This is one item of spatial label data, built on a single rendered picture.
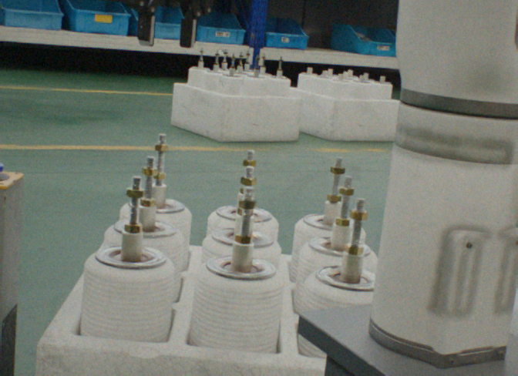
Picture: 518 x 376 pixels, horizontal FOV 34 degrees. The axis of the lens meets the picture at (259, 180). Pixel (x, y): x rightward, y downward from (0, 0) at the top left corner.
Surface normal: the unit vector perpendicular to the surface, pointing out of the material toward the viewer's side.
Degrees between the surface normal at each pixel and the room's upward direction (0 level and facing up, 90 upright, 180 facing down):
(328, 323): 0
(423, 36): 91
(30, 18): 96
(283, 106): 90
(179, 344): 0
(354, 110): 90
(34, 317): 0
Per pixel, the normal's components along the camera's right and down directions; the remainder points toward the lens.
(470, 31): -0.59, 0.11
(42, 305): 0.10, -0.97
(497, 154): 0.29, 0.22
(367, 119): 0.52, 0.22
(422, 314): -0.41, 0.15
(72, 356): 0.00, 0.20
